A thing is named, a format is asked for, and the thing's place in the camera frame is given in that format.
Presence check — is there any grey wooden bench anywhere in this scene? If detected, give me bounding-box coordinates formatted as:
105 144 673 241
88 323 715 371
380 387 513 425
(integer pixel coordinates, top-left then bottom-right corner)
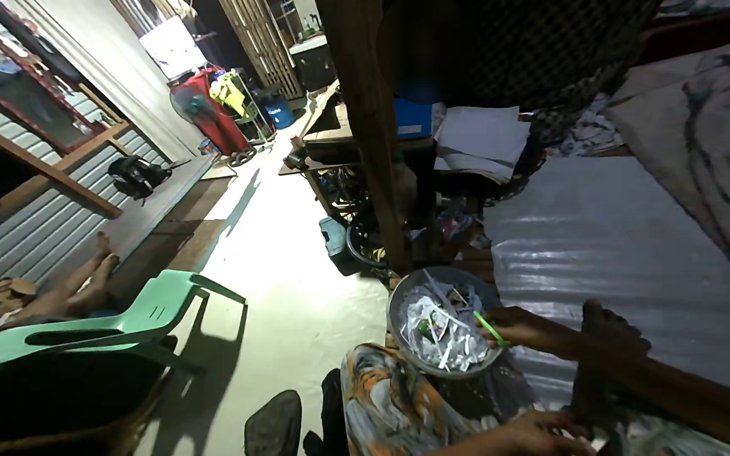
38 153 218 299

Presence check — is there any blue cardboard box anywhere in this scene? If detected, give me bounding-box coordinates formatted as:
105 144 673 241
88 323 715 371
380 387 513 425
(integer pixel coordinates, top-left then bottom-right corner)
393 98 436 140

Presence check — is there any long white curtain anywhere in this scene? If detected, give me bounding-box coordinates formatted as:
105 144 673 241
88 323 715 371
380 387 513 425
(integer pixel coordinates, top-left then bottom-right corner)
23 0 212 162

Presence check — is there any red framed window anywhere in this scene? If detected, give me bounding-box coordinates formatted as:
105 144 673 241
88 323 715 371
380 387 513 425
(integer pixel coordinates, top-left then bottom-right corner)
0 3 105 157

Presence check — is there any person's left hand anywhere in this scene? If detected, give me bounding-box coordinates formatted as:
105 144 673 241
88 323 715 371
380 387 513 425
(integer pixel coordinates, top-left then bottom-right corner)
499 408 597 456

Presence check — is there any dark checkered cloth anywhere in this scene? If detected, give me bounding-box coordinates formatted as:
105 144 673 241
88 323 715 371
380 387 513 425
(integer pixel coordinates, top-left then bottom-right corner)
381 0 664 115

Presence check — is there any yellow-green cloth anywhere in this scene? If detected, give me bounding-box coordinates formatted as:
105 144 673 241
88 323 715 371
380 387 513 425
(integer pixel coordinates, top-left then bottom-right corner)
210 69 247 118

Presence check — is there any dark counter with white top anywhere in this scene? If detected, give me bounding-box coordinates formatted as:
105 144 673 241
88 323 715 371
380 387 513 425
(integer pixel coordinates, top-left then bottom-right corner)
289 35 338 93

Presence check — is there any dark brown wooden post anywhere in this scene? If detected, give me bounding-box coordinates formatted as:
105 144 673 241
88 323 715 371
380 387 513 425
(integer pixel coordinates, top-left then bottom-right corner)
316 0 414 277

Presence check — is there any person's right forearm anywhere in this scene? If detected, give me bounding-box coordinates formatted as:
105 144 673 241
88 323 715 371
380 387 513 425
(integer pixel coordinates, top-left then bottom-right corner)
542 318 730 453

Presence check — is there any green plastic chair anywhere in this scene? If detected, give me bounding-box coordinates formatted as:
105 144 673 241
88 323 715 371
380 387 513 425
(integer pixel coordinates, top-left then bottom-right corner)
0 269 248 376

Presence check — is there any person's left forearm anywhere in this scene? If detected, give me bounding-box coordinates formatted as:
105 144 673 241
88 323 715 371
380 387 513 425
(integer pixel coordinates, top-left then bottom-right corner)
422 427 518 456

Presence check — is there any person's right hand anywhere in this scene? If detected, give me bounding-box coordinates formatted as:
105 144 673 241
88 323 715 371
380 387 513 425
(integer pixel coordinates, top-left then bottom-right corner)
477 306 555 350

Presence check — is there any dark grey slipper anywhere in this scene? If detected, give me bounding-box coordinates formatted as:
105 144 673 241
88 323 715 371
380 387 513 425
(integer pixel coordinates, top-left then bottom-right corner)
244 389 303 456

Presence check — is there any white crumpled cloth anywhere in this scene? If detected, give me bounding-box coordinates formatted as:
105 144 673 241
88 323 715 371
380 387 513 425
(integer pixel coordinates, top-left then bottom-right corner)
547 94 629 157

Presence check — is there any bright green thin stick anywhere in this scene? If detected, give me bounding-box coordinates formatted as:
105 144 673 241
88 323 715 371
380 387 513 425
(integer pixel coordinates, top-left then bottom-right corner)
473 310 508 348

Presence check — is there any light patterned blanket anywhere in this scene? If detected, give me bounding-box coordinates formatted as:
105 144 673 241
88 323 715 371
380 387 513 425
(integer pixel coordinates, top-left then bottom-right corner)
605 28 730 312

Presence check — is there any bamboo slat partition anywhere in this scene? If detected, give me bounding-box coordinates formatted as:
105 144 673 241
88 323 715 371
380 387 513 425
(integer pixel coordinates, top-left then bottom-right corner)
218 0 304 101

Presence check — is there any metal rack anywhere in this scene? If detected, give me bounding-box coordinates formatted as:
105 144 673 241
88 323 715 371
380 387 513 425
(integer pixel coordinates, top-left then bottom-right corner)
231 68 276 147

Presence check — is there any white rectangular board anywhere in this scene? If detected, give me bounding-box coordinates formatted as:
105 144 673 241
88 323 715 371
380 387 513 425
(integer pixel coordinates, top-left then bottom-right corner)
139 15 208 81

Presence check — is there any stack of white papers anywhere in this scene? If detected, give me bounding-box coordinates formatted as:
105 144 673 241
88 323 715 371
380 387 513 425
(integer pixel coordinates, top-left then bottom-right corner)
433 106 532 186

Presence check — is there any black round basin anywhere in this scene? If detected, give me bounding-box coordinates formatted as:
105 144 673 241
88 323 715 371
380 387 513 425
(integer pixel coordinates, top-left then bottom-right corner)
345 210 391 269

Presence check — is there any red suitcase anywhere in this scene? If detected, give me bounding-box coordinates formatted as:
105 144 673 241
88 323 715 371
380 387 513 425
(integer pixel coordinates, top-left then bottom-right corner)
181 65 250 157

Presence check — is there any blue plastic water container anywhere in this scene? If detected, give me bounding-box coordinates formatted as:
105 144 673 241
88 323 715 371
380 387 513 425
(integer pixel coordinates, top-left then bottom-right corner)
264 93 296 130

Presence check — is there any silver corrugated sheet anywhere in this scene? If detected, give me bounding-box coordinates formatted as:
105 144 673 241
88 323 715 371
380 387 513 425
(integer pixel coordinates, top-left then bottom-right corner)
483 156 730 410

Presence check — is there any wooden table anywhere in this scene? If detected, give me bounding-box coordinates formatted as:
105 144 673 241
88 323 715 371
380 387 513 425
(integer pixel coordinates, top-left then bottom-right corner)
278 79 366 223

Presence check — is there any pile of white plastic strips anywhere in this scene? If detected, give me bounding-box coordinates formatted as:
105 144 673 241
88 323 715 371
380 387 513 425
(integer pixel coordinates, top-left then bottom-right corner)
399 270 498 372

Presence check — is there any electric fan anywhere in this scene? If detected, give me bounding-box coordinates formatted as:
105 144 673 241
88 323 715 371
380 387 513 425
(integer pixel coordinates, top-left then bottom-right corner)
169 80 223 136

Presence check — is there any black backpack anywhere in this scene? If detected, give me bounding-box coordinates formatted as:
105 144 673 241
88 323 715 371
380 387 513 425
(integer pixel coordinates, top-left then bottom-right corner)
107 155 174 206

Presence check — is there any round grey metal basin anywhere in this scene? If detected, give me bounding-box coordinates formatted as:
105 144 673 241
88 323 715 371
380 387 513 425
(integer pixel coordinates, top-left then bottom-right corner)
387 266 504 380

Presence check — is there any teal plastic container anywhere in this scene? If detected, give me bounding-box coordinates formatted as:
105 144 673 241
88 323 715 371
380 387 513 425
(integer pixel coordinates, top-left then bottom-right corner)
319 217 361 277

